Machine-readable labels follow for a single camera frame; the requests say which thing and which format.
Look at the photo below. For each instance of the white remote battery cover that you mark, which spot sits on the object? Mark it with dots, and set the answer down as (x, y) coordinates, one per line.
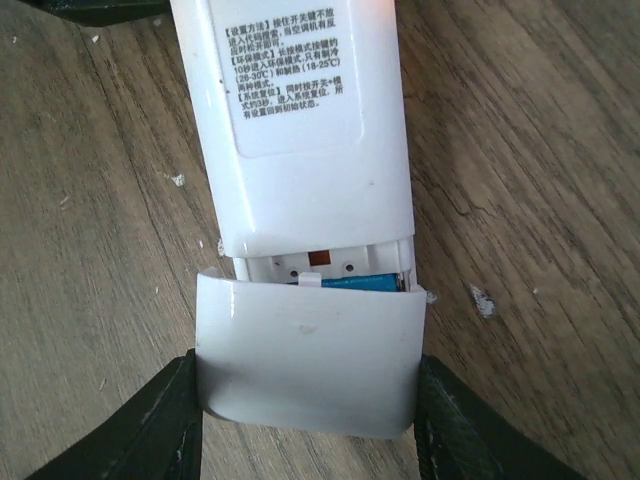
(312, 358)

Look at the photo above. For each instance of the white air conditioner remote control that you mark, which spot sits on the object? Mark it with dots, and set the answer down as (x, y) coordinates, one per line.
(300, 114)

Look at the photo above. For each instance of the blue battery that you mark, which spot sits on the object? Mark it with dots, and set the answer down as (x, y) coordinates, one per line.
(378, 282)

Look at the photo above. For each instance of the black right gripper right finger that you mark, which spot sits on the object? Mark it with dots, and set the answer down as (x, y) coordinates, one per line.
(460, 436)

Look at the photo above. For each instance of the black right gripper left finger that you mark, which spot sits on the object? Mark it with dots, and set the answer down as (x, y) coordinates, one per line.
(156, 434)

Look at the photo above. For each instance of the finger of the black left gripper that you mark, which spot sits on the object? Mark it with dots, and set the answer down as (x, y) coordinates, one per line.
(103, 12)

